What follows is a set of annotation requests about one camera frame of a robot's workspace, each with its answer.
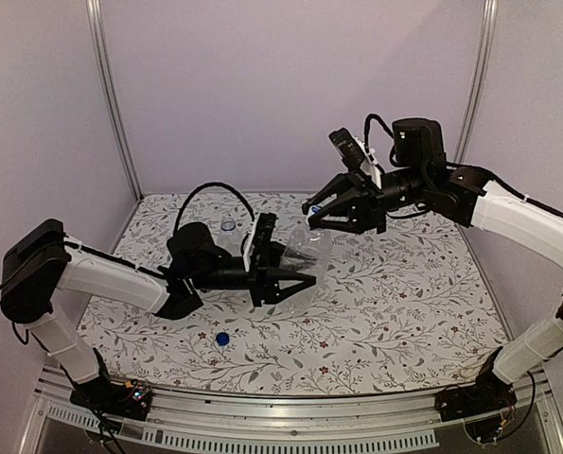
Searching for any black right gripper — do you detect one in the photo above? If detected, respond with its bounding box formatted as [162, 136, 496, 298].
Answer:
[303, 165, 429, 233]

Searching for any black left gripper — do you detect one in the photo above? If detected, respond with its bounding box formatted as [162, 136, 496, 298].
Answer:
[190, 243, 317, 309]

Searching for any clear bottle white cap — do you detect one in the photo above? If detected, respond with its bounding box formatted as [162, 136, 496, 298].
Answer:
[244, 213, 332, 314]

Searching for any Pepsi bottle blue label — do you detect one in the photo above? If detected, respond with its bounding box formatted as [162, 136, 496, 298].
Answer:
[216, 217, 242, 257]

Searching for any blue bottle cap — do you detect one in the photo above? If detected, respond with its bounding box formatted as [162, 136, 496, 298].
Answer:
[215, 332, 230, 346]

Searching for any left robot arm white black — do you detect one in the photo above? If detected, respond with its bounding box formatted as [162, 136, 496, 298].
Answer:
[0, 215, 317, 410]

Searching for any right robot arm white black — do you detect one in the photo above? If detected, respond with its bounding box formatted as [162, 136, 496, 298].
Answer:
[302, 117, 563, 412]

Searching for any floral patterned table mat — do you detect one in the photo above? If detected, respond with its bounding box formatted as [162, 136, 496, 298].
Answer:
[79, 214, 507, 395]

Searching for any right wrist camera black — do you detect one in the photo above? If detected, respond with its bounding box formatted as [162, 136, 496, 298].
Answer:
[328, 128, 383, 189]

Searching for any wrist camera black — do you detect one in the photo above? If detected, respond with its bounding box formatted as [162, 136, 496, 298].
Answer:
[241, 213, 277, 271]
[328, 128, 383, 189]

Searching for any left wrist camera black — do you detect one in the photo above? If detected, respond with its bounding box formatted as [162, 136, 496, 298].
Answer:
[241, 213, 277, 271]

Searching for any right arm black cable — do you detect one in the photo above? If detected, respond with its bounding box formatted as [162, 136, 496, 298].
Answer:
[363, 113, 396, 148]

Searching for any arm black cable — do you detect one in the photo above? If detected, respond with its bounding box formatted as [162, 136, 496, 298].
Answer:
[174, 182, 256, 237]
[363, 113, 396, 148]

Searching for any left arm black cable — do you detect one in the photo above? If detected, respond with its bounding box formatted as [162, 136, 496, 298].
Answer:
[174, 182, 256, 237]

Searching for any aluminium front rail frame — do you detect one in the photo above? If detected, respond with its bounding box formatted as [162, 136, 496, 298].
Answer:
[19, 365, 563, 453]

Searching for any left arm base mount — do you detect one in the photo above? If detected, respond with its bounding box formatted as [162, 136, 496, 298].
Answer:
[70, 376, 153, 421]

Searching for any right aluminium corner post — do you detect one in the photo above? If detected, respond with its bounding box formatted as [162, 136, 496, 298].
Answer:
[455, 0, 498, 163]

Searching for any aluminium corner post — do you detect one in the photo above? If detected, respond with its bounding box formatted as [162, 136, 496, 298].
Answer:
[85, 0, 144, 202]
[455, 0, 498, 163]

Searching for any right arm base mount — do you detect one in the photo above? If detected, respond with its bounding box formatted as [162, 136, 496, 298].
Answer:
[434, 382, 517, 445]

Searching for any left aluminium corner post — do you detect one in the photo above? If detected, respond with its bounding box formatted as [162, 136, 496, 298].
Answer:
[85, 0, 144, 202]

